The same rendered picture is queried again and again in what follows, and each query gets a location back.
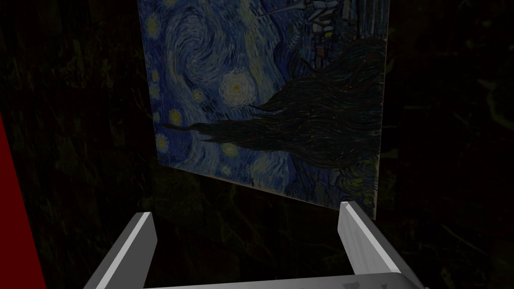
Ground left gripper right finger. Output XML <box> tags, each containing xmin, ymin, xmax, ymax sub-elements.
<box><xmin>337</xmin><ymin>201</ymin><xmax>427</xmax><ymax>289</ymax></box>

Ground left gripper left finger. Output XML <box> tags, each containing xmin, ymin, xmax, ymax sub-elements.
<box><xmin>83</xmin><ymin>211</ymin><xmax>158</xmax><ymax>289</ymax></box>

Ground blue starry night painting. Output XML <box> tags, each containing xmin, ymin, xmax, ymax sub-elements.
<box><xmin>137</xmin><ymin>0</ymin><xmax>391</xmax><ymax>221</ymax></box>

